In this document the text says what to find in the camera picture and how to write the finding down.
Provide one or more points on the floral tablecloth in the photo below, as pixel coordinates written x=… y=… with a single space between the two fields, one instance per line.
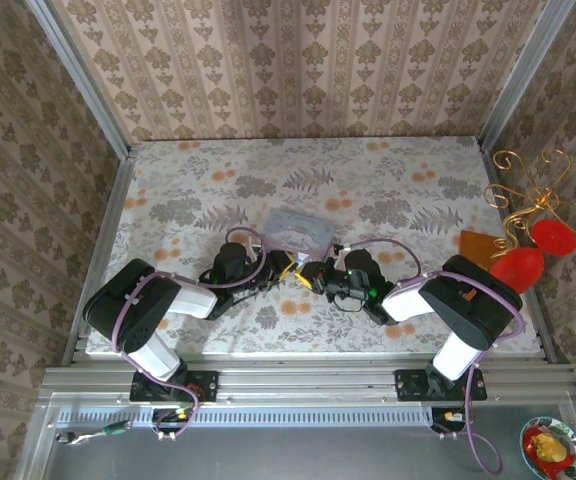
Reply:
x=318 y=175

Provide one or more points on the blue cartoon tin box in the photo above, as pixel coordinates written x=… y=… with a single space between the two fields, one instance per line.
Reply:
x=293 y=225

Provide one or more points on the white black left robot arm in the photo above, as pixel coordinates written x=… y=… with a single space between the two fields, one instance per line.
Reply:
x=188 y=300

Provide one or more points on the aluminium frame post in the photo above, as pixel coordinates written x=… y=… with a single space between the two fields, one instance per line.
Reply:
x=522 y=75
x=89 y=85

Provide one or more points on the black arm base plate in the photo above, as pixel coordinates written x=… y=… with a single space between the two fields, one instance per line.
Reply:
x=410 y=385
x=203 y=385

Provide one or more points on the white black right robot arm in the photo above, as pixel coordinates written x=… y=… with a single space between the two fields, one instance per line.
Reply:
x=408 y=302

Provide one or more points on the yellow item in bowl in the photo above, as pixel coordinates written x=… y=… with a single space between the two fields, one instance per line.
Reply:
x=548 y=446

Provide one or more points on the orange brown square card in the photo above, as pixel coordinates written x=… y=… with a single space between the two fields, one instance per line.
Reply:
x=475 y=247

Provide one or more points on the aluminium front rail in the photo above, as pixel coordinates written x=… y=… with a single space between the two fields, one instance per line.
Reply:
x=308 y=380

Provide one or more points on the red plastic goblet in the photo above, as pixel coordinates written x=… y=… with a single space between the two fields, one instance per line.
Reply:
x=518 y=270

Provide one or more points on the red item in bowl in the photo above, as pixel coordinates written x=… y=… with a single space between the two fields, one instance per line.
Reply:
x=553 y=467

